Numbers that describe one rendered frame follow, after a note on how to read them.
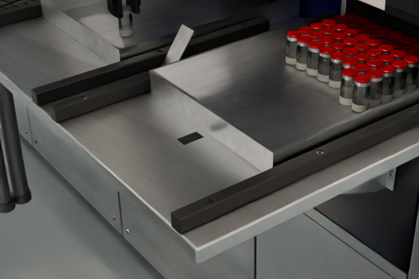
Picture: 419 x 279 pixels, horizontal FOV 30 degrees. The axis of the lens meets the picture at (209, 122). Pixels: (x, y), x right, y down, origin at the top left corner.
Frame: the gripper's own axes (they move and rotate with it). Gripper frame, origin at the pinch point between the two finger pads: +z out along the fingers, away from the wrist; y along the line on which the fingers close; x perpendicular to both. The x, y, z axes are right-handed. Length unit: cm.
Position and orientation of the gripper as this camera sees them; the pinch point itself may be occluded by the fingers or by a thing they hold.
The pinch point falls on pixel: (123, 1)
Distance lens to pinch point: 122.7
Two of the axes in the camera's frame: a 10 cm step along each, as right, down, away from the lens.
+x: -5.8, -4.0, 7.0
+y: 8.1, -3.1, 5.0
